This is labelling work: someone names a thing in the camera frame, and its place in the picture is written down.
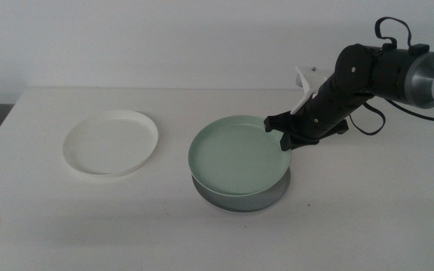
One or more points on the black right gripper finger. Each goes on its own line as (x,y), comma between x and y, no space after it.
(305,142)
(285,142)

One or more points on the pale green shallow bowl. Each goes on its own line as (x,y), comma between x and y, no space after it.
(237,158)

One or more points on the grey shallow bowl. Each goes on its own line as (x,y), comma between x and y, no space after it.
(239,203)

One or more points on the white shallow bowl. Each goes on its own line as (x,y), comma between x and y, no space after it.
(109,145)

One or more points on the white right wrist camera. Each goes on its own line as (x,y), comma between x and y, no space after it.
(305,81)

